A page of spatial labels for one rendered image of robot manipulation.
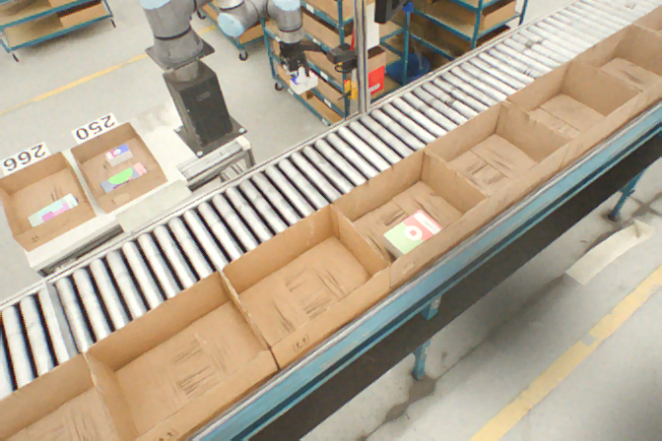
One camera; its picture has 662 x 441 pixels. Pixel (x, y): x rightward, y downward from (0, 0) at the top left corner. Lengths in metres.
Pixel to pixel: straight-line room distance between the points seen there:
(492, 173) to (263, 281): 0.91
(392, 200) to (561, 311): 1.22
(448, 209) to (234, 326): 0.80
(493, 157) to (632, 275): 1.24
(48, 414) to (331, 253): 0.92
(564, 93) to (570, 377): 1.25
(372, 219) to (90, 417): 1.01
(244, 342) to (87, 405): 0.45
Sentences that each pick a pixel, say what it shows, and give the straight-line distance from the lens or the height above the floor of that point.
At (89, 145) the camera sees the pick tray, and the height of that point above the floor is 0.82.
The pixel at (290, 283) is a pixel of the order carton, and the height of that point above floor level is 0.88.
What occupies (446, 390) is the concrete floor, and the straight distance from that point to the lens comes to 2.28.
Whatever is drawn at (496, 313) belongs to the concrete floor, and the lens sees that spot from 2.47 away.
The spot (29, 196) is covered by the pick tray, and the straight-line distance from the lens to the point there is 2.37.
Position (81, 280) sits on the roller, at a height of 0.75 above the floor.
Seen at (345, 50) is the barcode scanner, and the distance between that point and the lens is 2.01.
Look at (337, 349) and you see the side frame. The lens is 1.35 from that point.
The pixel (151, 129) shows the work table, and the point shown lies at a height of 0.75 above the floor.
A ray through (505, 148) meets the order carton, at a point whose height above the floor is 0.89.
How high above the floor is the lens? 2.16
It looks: 49 degrees down
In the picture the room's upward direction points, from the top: 7 degrees counter-clockwise
